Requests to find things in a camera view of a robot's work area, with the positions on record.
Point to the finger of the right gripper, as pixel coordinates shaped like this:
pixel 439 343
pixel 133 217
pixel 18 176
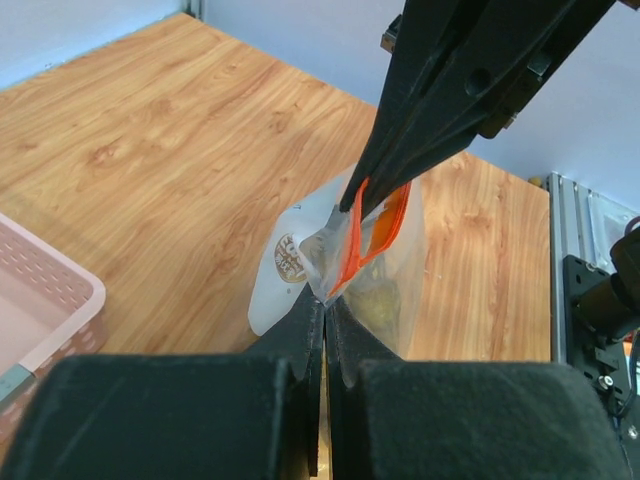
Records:
pixel 483 42
pixel 417 46

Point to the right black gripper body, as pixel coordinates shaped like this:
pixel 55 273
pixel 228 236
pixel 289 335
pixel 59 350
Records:
pixel 570 22

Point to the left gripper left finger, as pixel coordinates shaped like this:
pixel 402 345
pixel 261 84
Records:
pixel 249 415

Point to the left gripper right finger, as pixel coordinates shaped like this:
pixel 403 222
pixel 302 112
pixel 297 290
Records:
pixel 396 419

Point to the clear zip bag orange seal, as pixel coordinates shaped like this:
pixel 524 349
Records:
pixel 315 245

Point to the orange fake orange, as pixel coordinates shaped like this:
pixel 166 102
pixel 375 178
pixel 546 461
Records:
pixel 389 220

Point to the pink plastic basket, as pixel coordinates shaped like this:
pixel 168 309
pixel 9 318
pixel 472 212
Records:
pixel 51 308

